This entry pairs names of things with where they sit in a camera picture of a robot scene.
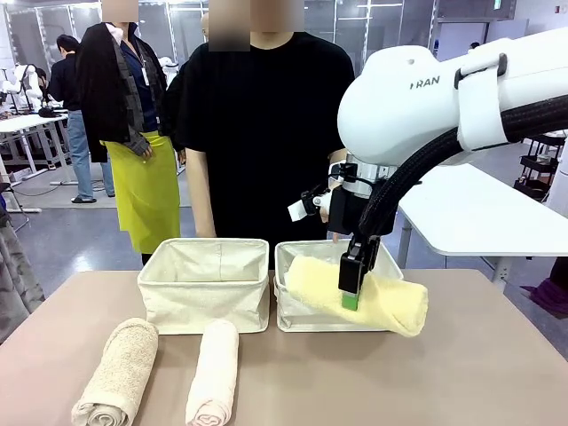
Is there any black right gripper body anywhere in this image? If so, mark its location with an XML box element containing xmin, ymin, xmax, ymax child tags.
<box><xmin>327</xmin><ymin>185</ymin><xmax>394</xmax><ymax>243</ymax></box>

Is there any yellow towel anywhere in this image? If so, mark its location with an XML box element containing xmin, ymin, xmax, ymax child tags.
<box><xmin>286</xmin><ymin>255</ymin><xmax>430</xmax><ymax>338</ymax></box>

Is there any beige towel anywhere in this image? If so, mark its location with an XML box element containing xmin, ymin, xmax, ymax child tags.
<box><xmin>70</xmin><ymin>317</ymin><xmax>160</xmax><ymax>426</ymax></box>

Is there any person's right forearm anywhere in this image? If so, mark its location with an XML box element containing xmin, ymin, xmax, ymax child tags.
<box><xmin>185</xmin><ymin>185</ymin><xmax>217</xmax><ymax>240</ymax></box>

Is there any person's left hand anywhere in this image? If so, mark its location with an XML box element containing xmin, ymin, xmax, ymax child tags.
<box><xmin>319</xmin><ymin>203</ymin><xmax>343</xmax><ymax>244</ymax></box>

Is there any cream fabric basket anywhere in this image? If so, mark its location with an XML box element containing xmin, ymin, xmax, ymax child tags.
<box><xmin>273</xmin><ymin>240</ymin><xmax>405</xmax><ymax>334</ymax></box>
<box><xmin>137</xmin><ymin>238</ymin><xmax>271</xmax><ymax>336</ymax></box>

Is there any white side table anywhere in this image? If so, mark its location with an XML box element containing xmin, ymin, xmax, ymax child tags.
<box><xmin>397</xmin><ymin>162</ymin><xmax>568</xmax><ymax>292</ymax></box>

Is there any person in black t-shirt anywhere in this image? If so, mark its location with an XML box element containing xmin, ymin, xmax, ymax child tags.
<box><xmin>159</xmin><ymin>0</ymin><xmax>356</xmax><ymax>272</ymax></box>

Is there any pink rolled towel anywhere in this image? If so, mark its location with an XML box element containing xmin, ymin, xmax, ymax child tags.
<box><xmin>185</xmin><ymin>319</ymin><xmax>241</xmax><ymax>426</ymax></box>

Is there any black utility cart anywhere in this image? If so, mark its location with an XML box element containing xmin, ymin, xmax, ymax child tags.
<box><xmin>513</xmin><ymin>135</ymin><xmax>564</xmax><ymax>201</ymax></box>

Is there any man in black shirt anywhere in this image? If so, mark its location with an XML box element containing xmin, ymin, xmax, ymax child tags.
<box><xmin>46</xmin><ymin>34</ymin><xmax>116</xmax><ymax>204</ymax></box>

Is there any white background work table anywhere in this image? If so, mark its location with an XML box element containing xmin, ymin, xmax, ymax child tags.
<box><xmin>0</xmin><ymin>113</ymin><xmax>75</xmax><ymax>184</ymax></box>

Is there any grey fuzzy cloth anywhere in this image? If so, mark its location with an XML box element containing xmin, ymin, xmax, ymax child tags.
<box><xmin>0</xmin><ymin>215</ymin><xmax>46</xmax><ymax>345</ymax></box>

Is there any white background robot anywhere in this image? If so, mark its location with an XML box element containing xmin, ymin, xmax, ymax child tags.
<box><xmin>8</xmin><ymin>64</ymin><xmax>40</xmax><ymax>111</ymax></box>

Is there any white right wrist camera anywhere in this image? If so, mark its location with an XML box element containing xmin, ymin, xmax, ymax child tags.
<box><xmin>287</xmin><ymin>185</ymin><xmax>333</xmax><ymax>223</ymax></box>

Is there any black braided right cable sleeve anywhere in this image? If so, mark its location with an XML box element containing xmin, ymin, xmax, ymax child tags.
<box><xmin>358</xmin><ymin>95</ymin><xmax>568</xmax><ymax>243</ymax></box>

